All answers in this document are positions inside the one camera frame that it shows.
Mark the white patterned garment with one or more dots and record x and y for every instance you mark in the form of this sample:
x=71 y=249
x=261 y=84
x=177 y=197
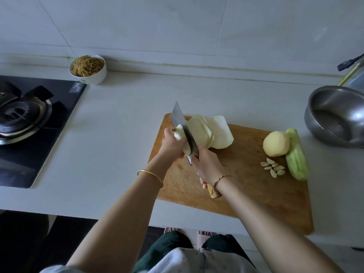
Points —
x=199 y=263

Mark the peeled green cucumber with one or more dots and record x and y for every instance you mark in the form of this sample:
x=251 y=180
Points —
x=297 y=156

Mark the wooden cutting board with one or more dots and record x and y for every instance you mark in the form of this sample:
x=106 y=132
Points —
x=250 y=196

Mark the gold bangle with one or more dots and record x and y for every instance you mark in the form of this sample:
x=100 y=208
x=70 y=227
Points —
x=150 y=174

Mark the person's left foot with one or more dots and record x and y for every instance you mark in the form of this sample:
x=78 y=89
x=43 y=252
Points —
x=170 y=229

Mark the white bowl of noodles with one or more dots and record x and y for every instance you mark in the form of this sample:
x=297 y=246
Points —
x=87 y=68

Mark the pile of garlic cloves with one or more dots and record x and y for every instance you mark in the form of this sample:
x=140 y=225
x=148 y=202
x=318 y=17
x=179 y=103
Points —
x=273 y=167

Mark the dark green trousers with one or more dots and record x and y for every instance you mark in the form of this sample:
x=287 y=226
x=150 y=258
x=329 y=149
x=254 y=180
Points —
x=162 y=247

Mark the person's right forearm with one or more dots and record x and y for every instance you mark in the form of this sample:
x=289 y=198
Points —
x=278 y=233

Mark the person's foot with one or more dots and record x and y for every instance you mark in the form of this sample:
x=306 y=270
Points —
x=170 y=229
x=203 y=233

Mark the thin cabbage vegetable slice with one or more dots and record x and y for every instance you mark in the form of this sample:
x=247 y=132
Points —
x=199 y=132

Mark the person's left hand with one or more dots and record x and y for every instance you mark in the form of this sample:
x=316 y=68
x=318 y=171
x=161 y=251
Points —
x=172 y=149

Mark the black gas stove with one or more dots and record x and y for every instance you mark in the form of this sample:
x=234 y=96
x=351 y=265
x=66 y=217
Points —
x=40 y=145

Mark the light blue plastic board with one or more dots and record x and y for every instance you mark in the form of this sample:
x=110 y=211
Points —
x=359 y=81

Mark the person's right hand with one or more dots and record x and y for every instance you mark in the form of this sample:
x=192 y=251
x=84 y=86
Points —
x=210 y=166

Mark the person's right foot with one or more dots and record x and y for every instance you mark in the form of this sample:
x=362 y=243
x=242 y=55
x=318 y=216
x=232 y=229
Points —
x=203 y=233

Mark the pile of white diced vegetable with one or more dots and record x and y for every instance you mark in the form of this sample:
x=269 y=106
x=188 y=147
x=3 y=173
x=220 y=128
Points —
x=223 y=133

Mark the deep stainless steel bowl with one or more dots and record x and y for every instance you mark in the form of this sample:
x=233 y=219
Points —
x=347 y=110

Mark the person's left forearm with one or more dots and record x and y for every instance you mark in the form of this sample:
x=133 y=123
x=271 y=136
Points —
x=119 y=224

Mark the peeled yellow potato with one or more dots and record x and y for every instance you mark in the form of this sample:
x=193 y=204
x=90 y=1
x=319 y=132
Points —
x=276 y=143

